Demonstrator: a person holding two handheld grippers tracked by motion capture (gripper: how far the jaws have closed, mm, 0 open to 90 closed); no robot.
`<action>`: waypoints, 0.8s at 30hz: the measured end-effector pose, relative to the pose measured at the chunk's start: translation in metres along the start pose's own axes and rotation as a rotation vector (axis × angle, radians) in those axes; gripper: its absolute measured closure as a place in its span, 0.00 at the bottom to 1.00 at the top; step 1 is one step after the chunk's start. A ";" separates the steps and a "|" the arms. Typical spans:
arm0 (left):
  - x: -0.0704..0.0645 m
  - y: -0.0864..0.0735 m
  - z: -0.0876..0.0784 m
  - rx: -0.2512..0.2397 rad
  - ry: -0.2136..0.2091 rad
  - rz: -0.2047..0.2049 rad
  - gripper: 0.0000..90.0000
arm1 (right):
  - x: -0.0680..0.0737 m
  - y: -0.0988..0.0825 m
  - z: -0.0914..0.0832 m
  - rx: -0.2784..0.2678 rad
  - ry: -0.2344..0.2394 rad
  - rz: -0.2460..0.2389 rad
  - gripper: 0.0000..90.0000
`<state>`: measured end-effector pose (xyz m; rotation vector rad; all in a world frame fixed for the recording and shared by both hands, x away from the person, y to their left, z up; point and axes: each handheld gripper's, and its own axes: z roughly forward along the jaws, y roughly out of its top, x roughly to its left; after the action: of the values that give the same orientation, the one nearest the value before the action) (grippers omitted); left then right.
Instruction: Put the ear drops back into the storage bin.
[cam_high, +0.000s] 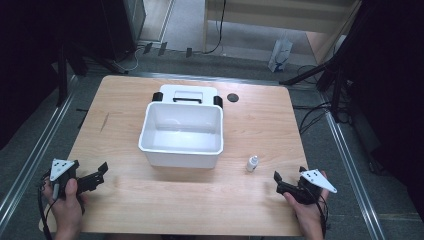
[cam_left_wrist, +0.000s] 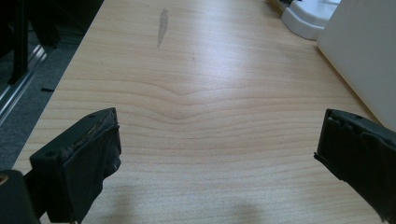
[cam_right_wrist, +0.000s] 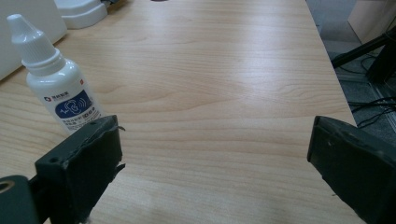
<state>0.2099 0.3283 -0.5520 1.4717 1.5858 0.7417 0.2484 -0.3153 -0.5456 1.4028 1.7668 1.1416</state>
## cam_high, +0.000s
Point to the white paper bag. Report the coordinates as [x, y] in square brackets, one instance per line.
[280, 53]

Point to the small white dropper bottle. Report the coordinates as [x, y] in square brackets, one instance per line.
[252, 164]

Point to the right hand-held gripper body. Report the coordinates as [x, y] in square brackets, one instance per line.
[315, 183]

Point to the light wooden furniture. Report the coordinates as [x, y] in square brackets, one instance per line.
[283, 16]

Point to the dark cabinet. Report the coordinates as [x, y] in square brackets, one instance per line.
[123, 26]

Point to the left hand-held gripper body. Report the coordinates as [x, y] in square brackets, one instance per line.
[62, 168]

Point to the person's right hand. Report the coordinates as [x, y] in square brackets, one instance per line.
[308, 215]

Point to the person's left hand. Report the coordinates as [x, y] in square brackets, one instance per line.
[68, 208]

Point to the black tripod stand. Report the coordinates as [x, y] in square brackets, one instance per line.
[335, 83]

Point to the metal floor rail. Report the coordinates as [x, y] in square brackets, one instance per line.
[353, 173]
[36, 150]

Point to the black round table grommet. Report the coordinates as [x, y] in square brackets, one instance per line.
[232, 97]

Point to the white plastic storage box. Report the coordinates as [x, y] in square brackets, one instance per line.
[181, 133]

